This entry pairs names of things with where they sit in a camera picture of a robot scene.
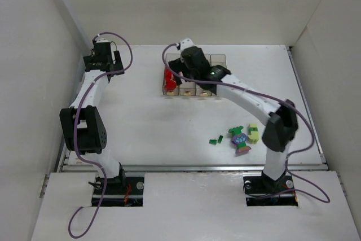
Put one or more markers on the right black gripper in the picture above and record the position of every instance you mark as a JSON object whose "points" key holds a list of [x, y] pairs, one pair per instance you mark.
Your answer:
{"points": [[177, 66]]}

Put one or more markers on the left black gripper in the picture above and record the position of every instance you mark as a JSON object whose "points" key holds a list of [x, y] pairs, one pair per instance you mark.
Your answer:
{"points": [[99, 65]]}

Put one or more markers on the red lego brick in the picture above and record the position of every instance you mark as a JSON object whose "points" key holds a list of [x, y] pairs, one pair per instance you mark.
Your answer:
{"points": [[169, 81]]}

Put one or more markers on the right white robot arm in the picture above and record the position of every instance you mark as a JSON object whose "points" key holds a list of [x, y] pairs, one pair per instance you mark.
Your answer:
{"points": [[278, 118]]}

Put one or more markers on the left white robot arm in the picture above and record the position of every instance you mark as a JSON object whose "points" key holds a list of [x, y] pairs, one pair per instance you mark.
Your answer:
{"points": [[81, 122]]}

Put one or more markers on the clear bin for light green legos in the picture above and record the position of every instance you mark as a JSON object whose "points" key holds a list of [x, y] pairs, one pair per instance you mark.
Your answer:
{"points": [[187, 88]]}

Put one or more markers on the clear bin for red legos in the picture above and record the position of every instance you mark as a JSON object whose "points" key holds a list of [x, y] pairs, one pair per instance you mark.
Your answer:
{"points": [[175, 92]]}

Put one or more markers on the clear bin for purple legos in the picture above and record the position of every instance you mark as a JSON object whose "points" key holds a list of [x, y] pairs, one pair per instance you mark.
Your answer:
{"points": [[218, 59]]}

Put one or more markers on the small green lego piece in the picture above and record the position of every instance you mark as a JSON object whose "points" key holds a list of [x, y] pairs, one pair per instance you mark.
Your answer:
{"points": [[220, 138]]}

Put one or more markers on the purple green flower lego figure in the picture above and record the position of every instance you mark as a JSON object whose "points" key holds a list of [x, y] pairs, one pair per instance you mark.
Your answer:
{"points": [[238, 138]]}

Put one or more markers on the yellow green lego stack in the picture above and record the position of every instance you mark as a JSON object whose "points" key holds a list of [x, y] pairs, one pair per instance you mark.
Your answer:
{"points": [[253, 134]]}

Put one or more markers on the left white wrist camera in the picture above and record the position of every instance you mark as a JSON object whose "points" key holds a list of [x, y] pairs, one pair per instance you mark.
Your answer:
{"points": [[99, 39]]}

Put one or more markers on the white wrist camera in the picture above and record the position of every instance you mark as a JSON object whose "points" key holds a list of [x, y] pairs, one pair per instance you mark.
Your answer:
{"points": [[99, 39], [184, 44]]}

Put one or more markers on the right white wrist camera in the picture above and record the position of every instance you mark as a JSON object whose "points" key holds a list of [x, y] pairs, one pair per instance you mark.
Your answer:
{"points": [[184, 44]]}

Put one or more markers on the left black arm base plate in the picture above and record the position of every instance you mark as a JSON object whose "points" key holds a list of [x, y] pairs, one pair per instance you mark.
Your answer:
{"points": [[126, 192]]}

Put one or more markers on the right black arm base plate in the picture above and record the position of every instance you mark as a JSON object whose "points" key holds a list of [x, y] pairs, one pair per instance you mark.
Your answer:
{"points": [[258, 194]]}

